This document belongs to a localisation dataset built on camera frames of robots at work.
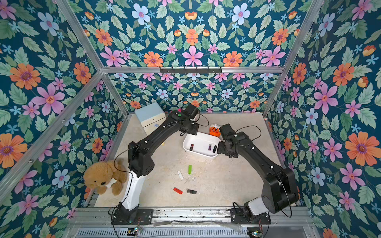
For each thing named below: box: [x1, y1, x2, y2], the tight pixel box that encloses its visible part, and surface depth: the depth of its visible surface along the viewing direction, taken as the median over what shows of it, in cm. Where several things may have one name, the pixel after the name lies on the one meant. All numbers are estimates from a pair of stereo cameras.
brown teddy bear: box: [83, 158, 128, 196], surface depth 73 cm
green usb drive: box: [188, 164, 192, 175], surface depth 92 cm
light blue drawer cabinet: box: [134, 102, 167, 136], surface depth 103 cm
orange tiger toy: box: [208, 126, 221, 137], surface depth 106 cm
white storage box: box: [182, 131, 222, 158], surface depth 102 cm
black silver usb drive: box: [186, 188, 197, 195], surface depth 84 cm
